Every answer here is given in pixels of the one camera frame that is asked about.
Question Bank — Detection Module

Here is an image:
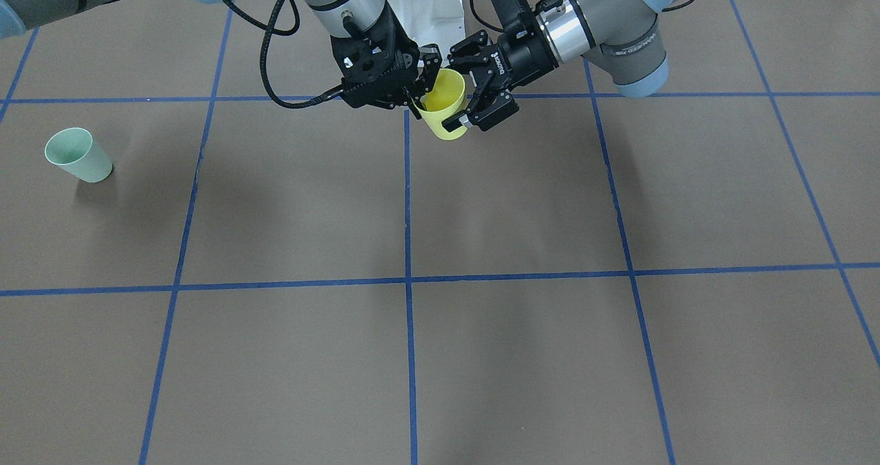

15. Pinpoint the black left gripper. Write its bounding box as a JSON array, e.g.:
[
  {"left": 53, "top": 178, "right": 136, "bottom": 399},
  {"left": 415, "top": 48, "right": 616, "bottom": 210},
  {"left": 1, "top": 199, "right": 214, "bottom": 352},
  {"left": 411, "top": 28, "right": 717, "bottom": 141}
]
[{"left": 447, "top": 30, "right": 559, "bottom": 131}]

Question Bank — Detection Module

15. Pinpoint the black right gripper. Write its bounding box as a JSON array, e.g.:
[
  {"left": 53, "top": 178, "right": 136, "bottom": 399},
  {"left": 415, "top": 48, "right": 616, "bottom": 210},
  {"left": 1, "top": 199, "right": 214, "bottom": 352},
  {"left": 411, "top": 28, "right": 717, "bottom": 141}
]
[{"left": 332, "top": 4, "right": 443, "bottom": 113}]

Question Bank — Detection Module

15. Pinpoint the yellow plastic cup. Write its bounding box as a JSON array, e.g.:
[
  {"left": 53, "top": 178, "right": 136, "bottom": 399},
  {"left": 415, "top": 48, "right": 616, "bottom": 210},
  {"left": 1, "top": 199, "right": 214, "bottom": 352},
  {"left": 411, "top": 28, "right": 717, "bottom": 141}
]
[{"left": 415, "top": 68, "right": 468, "bottom": 141}]

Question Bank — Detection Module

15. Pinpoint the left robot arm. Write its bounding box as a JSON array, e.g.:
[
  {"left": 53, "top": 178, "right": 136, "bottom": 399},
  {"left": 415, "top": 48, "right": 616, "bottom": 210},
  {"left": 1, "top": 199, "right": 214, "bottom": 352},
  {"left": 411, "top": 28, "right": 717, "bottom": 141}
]
[{"left": 442, "top": 0, "right": 678, "bottom": 131}]

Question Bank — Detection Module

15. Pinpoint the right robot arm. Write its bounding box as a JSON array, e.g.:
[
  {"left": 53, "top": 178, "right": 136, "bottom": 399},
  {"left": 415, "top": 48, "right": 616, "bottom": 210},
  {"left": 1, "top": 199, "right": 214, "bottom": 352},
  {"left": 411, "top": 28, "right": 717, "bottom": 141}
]
[{"left": 1, "top": 0, "right": 442, "bottom": 110}]

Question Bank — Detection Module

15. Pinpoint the green plastic cup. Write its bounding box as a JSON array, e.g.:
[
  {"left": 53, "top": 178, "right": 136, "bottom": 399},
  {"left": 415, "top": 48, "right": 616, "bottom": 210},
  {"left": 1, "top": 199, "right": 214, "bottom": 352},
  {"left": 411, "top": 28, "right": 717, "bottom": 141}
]
[{"left": 44, "top": 127, "right": 114, "bottom": 184}]

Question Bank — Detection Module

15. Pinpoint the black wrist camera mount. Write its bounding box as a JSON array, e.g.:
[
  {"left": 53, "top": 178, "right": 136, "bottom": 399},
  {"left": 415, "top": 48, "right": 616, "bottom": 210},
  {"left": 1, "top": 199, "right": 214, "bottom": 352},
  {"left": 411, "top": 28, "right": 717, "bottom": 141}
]
[{"left": 331, "top": 36, "right": 394, "bottom": 83}]

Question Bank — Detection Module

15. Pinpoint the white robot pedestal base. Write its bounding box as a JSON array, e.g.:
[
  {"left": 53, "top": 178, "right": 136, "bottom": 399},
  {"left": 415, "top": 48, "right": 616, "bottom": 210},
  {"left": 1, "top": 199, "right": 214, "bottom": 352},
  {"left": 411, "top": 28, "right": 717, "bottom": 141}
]
[{"left": 387, "top": 0, "right": 465, "bottom": 67}]

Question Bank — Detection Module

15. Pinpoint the black camera cable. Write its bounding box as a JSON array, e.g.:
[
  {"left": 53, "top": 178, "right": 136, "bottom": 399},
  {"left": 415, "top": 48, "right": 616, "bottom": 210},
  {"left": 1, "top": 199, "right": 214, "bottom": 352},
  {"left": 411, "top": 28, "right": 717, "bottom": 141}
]
[{"left": 203, "top": 0, "right": 358, "bottom": 110}]

